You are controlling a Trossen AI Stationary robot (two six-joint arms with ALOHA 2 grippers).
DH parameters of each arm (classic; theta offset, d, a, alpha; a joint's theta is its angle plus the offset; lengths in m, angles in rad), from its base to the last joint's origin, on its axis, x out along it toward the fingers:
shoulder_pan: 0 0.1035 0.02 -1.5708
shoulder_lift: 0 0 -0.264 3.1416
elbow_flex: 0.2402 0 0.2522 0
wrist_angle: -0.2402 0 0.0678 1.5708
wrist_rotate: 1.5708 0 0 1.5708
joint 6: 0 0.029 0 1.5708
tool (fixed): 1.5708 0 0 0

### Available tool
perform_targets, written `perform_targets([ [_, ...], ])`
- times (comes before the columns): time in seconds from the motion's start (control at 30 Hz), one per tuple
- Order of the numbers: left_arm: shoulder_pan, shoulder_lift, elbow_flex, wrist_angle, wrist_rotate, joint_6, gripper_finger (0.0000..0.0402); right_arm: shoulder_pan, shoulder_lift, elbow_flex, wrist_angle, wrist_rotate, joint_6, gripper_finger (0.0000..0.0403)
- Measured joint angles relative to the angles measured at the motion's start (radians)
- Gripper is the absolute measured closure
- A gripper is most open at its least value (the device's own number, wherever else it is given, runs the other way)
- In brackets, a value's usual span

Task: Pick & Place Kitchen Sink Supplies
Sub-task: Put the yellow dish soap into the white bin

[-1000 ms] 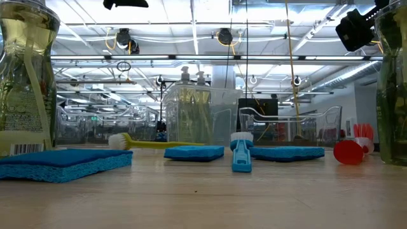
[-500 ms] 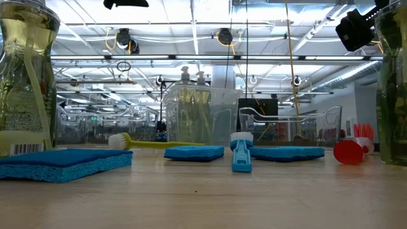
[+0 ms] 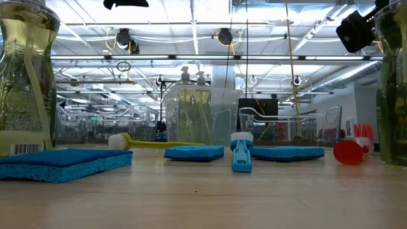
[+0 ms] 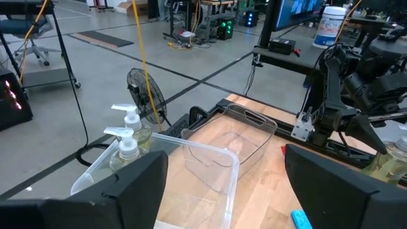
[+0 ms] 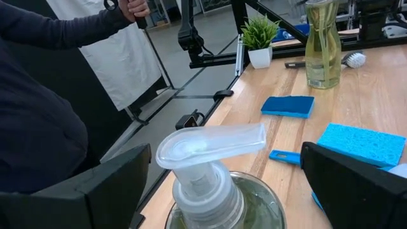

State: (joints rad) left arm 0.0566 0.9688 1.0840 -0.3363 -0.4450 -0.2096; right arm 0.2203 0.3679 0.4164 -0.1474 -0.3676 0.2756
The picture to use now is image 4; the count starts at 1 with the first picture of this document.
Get computer monitor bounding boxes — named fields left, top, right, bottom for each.
left=275, top=0, right=325, bottom=31

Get clear pump soap bottle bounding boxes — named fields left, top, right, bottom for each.
left=111, top=104, right=153, bottom=155
left=362, top=125, right=407, bottom=186
left=103, top=127, right=142, bottom=172

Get computer tower blue lights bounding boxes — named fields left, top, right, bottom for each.
left=244, top=10, right=260, bottom=28

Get black floor mat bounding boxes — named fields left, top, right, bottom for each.
left=68, top=30, right=134, bottom=50

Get black standing fan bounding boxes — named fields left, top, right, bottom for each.
left=132, top=0, right=163, bottom=131

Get computer tower green lights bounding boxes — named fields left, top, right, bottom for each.
left=217, top=17, right=235, bottom=41

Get grey desk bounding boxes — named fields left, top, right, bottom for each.
left=252, top=38, right=322, bottom=76

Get clear acrylic handled bin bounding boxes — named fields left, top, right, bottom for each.
left=181, top=103, right=278, bottom=193

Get black rolling cart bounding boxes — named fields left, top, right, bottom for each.
left=0, top=0, right=81, bottom=89

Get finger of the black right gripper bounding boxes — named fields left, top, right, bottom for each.
left=345, top=113, right=388, bottom=156

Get white wipes canister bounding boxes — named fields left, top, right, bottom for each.
left=312, top=6, right=347, bottom=49

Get computer tower red lights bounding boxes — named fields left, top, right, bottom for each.
left=0, top=69, right=34, bottom=131

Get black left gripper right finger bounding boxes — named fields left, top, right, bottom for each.
left=284, top=144, right=407, bottom=229

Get black floor fan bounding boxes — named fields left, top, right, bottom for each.
left=126, top=67, right=168, bottom=125

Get black desktop box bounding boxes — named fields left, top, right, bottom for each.
left=268, top=38, right=296, bottom=55

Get black coiled floor cable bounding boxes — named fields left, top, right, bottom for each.
left=68, top=76, right=111, bottom=168

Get blue office chair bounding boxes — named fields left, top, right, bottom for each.
left=0, top=17, right=62, bottom=67

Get translucent plastic tub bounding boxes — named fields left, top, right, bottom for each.
left=70, top=132, right=240, bottom=229

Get yellow cart cable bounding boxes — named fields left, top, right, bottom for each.
left=18, top=0, right=50, bottom=83

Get blue sponge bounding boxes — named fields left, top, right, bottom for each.
left=291, top=209, right=314, bottom=229

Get black perforated panel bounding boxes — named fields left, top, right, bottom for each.
left=163, top=106, right=209, bottom=138

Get wooden workbench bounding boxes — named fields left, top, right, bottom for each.
left=162, top=0, right=240, bottom=42

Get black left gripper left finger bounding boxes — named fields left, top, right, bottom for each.
left=0, top=151, right=169, bottom=229

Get cardboard box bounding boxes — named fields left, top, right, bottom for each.
left=116, top=1, right=149, bottom=17

